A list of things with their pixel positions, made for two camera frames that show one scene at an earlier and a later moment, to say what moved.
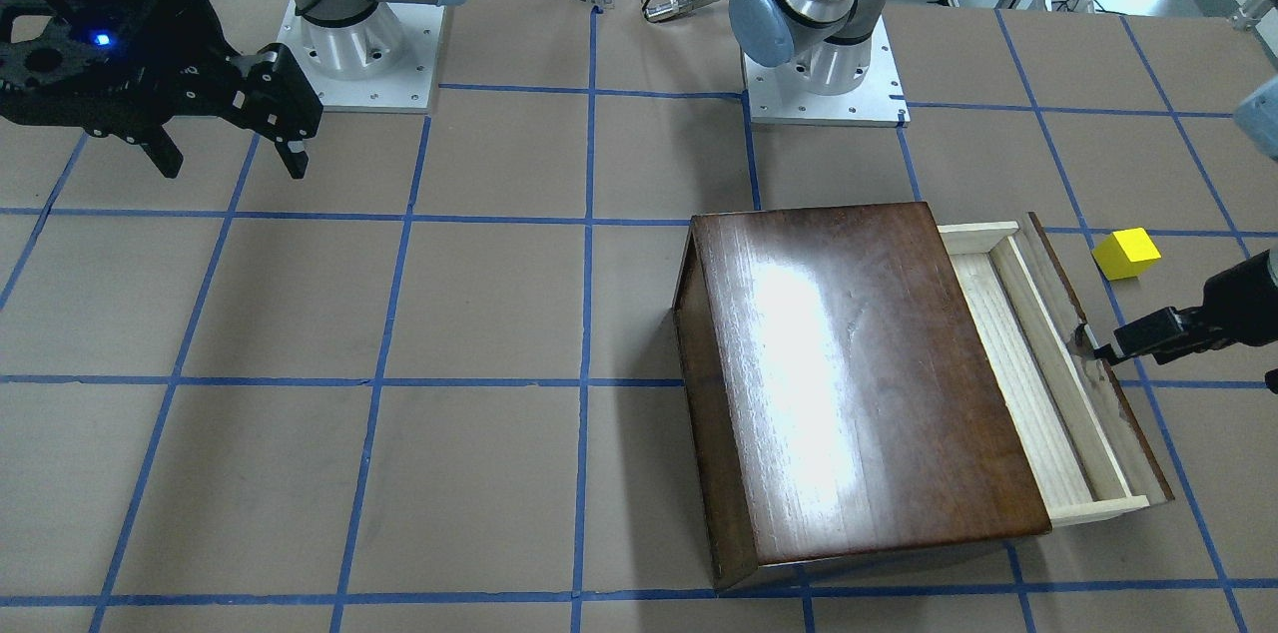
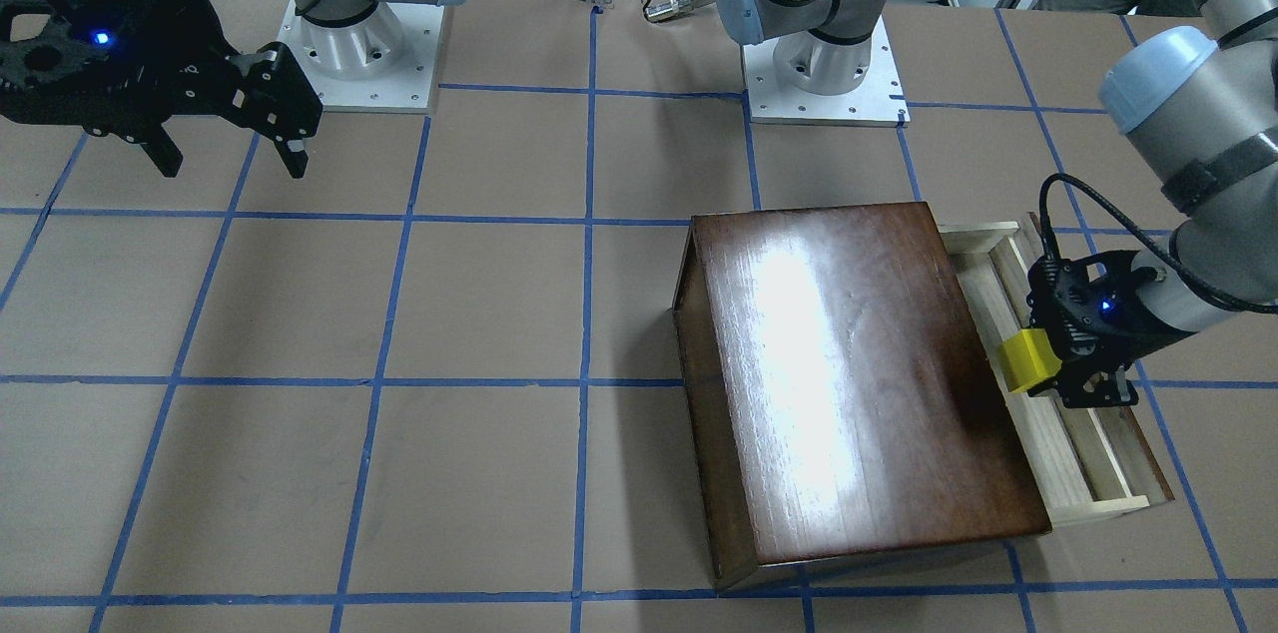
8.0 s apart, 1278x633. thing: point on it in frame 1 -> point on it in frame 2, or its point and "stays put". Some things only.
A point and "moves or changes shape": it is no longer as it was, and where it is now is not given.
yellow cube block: (1126, 254) moves or changes shape
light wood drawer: (1085, 449) stays put
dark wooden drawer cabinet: (841, 396) stays put
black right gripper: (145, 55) stays put
